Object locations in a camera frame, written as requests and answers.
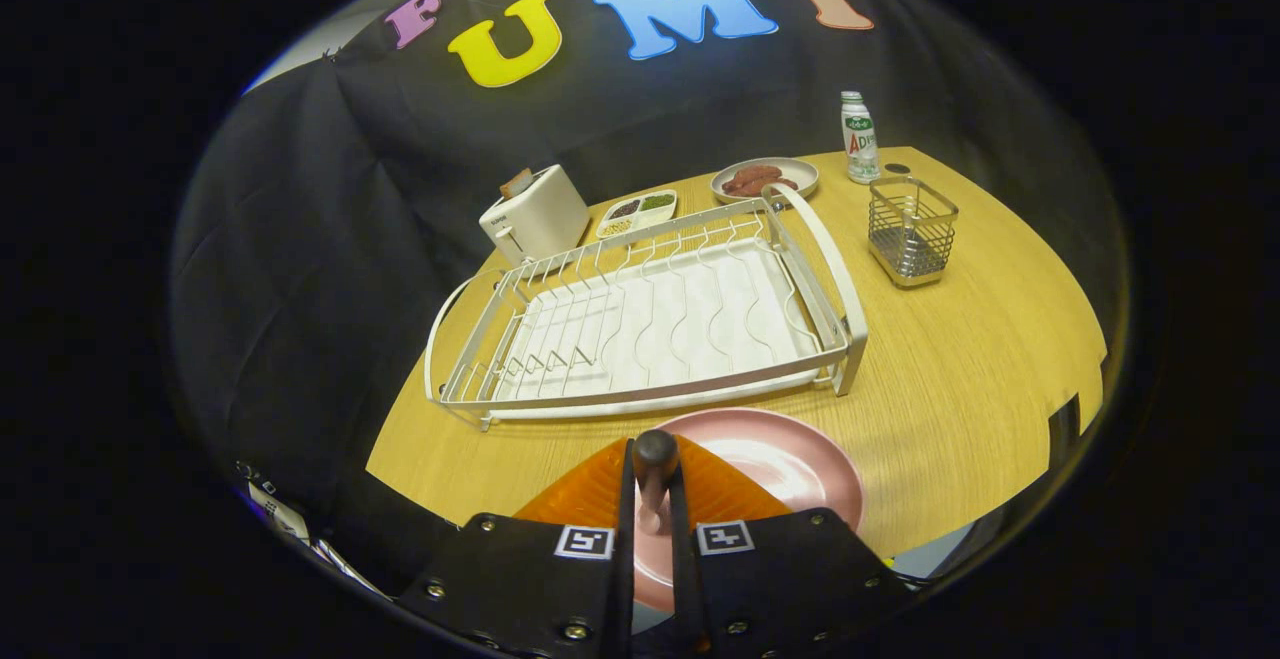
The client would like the black backdrop cloth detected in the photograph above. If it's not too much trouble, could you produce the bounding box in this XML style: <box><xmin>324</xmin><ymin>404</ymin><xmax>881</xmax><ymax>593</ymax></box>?
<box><xmin>168</xmin><ymin>0</ymin><xmax>1131</xmax><ymax>580</ymax></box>

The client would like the beige plate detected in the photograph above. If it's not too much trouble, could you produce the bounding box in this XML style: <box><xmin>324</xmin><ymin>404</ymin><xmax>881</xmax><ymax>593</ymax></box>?
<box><xmin>710</xmin><ymin>157</ymin><xmax>821</xmax><ymax>206</ymax></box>

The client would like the pink plate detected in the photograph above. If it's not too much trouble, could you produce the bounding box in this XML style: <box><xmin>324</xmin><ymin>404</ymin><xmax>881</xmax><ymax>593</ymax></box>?
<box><xmin>630</xmin><ymin>407</ymin><xmax>866</xmax><ymax>613</ymax></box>

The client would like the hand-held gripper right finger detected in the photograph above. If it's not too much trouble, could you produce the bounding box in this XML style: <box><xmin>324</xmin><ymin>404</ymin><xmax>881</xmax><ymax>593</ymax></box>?
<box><xmin>665</xmin><ymin>436</ymin><xmax>916</xmax><ymax>659</ymax></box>

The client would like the metal wire basket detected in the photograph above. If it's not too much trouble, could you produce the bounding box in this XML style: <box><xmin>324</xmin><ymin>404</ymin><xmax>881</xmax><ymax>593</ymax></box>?
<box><xmin>867</xmin><ymin>176</ymin><xmax>959</xmax><ymax>288</ymax></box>

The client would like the wooden handled spoon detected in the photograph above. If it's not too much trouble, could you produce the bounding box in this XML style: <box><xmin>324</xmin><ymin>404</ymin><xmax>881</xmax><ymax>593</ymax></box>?
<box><xmin>633</xmin><ymin>429</ymin><xmax>681</xmax><ymax>540</ymax></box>

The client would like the white toaster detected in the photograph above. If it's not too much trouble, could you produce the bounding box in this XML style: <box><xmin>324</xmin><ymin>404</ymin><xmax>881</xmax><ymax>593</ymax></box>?
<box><xmin>478</xmin><ymin>164</ymin><xmax>591</xmax><ymax>267</ymax></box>

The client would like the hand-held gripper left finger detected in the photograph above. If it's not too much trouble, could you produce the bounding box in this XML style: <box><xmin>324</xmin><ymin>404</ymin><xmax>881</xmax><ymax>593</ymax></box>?
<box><xmin>393</xmin><ymin>436</ymin><xmax>638</xmax><ymax>659</ymax></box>

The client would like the divided tray with beans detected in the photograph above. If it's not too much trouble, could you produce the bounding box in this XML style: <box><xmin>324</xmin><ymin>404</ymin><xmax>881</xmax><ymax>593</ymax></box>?
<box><xmin>596</xmin><ymin>189</ymin><xmax>679</xmax><ymax>240</ymax></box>

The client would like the white bottle green label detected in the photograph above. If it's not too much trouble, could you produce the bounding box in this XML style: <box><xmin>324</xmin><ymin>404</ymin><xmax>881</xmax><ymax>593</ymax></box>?
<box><xmin>840</xmin><ymin>91</ymin><xmax>881</xmax><ymax>185</ymax></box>

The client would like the white wire dish rack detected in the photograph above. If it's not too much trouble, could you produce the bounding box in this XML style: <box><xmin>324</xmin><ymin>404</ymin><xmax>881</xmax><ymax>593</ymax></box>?
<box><xmin>424</xmin><ymin>182</ymin><xmax>869</xmax><ymax>432</ymax></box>

